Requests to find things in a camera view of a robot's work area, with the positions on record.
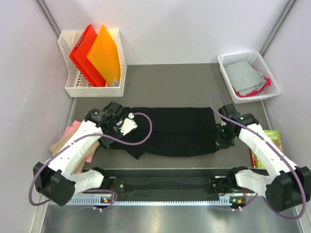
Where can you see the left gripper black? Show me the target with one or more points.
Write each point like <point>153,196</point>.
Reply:
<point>106,142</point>

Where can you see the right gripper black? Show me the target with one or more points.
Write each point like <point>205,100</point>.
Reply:
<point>220,143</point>

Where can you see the black t-shirt with flower print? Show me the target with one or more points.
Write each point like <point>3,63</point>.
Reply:
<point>175,132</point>

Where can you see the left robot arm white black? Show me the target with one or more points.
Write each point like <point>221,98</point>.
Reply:
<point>57,181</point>

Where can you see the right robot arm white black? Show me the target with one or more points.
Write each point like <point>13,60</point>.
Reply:
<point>267,160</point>

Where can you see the pink folded t-shirt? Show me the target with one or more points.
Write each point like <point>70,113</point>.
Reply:
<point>75,125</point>

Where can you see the green children's book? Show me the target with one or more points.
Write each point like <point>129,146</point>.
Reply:
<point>274,135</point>

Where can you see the white file organiser tray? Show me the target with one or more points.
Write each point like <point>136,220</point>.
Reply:
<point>77,85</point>

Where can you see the grey folded t-shirt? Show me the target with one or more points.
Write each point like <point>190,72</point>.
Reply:
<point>244,78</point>

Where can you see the beige folded t-shirt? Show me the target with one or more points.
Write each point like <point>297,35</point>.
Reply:
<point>67,160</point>

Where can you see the orange plastic folder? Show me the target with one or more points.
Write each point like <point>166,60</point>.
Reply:
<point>105,58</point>

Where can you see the magenta t-shirt in basket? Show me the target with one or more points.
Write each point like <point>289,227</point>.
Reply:
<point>255,92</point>

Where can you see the red plastic folder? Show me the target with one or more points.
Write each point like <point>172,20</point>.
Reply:
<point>79,54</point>

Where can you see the white perforated basket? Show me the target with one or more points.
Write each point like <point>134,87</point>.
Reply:
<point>255,60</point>

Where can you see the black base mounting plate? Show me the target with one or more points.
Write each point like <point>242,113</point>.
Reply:
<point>172,184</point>

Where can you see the white camera on left wrist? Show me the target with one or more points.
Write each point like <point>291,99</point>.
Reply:
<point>127,124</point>

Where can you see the aluminium frame rail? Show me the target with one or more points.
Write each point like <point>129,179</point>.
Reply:
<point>284,191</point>

